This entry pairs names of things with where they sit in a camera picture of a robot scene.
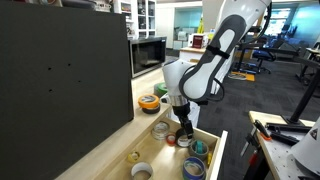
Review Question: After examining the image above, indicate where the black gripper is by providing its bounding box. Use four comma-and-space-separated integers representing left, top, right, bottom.
171, 102, 195, 140

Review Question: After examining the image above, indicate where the black electrical tape roll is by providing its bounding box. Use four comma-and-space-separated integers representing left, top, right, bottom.
174, 128, 195, 149

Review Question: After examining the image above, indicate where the small red tape roll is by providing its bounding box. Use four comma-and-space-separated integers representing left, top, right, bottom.
165, 133, 177, 147

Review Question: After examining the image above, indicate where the teal and grey tape roll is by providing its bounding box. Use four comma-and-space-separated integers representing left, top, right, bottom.
188, 139, 210, 161

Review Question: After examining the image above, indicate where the clear tape roll stack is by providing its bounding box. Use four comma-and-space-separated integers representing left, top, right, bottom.
151, 121, 171, 141

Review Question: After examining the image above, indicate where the wooden drawer white front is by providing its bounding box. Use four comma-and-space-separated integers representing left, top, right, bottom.
95, 116, 230, 180

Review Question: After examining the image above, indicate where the thin yellow tape roll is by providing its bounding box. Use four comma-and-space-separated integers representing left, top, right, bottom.
206, 152, 214, 167

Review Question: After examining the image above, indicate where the flat black tape roll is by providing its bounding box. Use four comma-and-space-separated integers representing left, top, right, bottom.
141, 103, 162, 115

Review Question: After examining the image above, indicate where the blue tape roll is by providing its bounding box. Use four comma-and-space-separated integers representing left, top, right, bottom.
182, 156, 207, 180

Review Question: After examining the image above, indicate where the orange tape roll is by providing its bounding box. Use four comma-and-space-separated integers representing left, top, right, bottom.
137, 94, 161, 110

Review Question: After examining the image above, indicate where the green tape roll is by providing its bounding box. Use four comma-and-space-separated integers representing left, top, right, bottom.
153, 82, 170, 99

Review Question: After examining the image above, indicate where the white tape roll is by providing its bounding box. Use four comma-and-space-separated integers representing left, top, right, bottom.
130, 161, 155, 180

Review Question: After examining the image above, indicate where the white under counter cabinet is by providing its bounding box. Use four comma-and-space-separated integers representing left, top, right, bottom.
161, 96, 202, 129

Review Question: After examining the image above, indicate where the black bench edge clamp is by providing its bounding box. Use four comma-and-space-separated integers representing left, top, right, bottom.
239, 133, 265, 168

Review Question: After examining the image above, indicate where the black orange bar clamp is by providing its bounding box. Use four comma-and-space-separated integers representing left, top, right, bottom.
252, 119, 273, 141

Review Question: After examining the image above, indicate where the white cabinet wooden top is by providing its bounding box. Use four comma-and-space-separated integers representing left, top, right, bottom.
179, 46, 208, 65

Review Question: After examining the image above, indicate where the yellow floor mat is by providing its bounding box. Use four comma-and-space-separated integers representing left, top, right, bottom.
229, 70, 256, 83

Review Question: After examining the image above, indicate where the black microwave oven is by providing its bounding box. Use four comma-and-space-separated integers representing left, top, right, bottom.
128, 36, 168, 80

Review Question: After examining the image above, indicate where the red white box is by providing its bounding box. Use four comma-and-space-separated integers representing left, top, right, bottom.
191, 33, 210, 50

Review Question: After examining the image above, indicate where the black clamp bar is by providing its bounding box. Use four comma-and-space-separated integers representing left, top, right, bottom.
269, 131, 300, 147

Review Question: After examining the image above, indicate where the perforated robot workbench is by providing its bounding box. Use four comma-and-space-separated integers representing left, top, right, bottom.
248, 110, 320, 180

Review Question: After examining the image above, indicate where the yellow floor sign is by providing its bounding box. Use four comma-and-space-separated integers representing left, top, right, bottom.
197, 17, 205, 35

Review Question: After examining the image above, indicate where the blue office chair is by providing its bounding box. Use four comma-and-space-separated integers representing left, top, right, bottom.
251, 36, 278, 75

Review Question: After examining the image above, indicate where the black stand pole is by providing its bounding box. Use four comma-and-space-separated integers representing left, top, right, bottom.
265, 66, 320, 134

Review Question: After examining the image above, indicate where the white glass door shelf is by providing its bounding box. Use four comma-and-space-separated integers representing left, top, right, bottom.
113, 0, 158, 40

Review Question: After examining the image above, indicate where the black office desk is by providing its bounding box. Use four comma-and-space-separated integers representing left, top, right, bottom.
234, 43, 303, 73

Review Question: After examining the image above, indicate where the black metal tool chest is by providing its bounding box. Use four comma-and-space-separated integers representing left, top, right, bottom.
0, 1, 135, 180

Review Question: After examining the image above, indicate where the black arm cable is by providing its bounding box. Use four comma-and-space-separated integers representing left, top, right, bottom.
186, 0, 273, 103

